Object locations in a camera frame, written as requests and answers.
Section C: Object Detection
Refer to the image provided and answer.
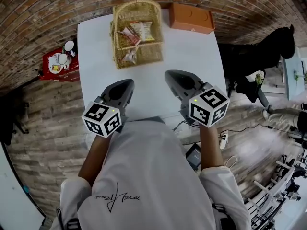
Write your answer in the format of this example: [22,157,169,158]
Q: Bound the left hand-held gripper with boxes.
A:
[82,79,136,138]

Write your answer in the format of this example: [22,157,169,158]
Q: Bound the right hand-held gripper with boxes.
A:
[164,69,231,129]

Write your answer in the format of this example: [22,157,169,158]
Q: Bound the small pink candy packet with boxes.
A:
[121,48,138,64]

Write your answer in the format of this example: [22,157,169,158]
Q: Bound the wicker basket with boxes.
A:
[109,0,165,70]

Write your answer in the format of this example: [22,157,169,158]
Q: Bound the red snack bar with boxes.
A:
[121,26,142,47]

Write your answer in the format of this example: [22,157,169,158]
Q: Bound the yellow snack packet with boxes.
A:
[130,20,156,43]

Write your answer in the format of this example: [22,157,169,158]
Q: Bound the person's right forearm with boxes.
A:
[198,124,225,172]

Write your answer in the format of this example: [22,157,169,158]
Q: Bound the person's left forearm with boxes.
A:
[77,133,111,184]

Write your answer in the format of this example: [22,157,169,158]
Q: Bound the red box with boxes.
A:
[39,46,80,83]

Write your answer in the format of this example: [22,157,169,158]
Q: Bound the white enamel mug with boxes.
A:
[63,40,77,57]
[58,53,72,70]

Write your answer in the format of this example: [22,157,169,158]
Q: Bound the orange box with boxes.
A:
[167,2,215,35]

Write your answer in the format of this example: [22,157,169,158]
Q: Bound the white power strip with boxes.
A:
[219,130,229,150]

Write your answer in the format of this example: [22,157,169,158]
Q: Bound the black waist device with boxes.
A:
[185,142,201,170]

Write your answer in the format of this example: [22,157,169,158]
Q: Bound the black office chair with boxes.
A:
[0,96,30,146]
[217,23,296,103]

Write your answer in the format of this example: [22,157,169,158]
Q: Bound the white flower bunch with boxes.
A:
[254,70,265,85]

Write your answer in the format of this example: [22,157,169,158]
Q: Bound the person's white shirt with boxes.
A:
[50,116,252,230]

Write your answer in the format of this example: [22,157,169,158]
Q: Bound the pale blue desk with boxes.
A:
[281,47,307,102]

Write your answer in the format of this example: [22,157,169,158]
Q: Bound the small potted plant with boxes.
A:
[293,69,307,81]

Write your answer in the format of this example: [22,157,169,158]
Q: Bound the thin grey gripper cable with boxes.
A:
[172,109,192,132]

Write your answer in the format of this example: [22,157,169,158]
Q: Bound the black cable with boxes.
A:
[216,123,299,136]

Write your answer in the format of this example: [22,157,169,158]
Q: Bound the white cable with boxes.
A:
[224,155,237,169]

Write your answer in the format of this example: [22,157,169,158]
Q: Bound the white metal frame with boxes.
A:
[244,153,307,230]

